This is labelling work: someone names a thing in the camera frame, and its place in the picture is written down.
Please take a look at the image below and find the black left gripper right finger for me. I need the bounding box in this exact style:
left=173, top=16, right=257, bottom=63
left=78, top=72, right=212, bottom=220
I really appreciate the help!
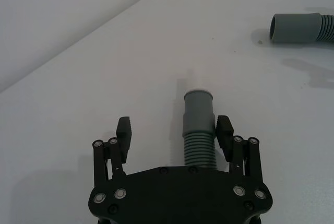
left=215, top=115, right=264, bottom=183

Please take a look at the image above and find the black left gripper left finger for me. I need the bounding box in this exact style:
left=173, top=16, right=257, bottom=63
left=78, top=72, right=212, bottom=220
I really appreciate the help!
left=92, top=116, right=133, bottom=187

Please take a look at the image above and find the grey corrugated hose with cuff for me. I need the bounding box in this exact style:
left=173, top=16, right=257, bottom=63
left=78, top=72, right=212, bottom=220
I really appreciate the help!
left=269, top=12, right=334, bottom=45
left=181, top=90, right=219, bottom=169

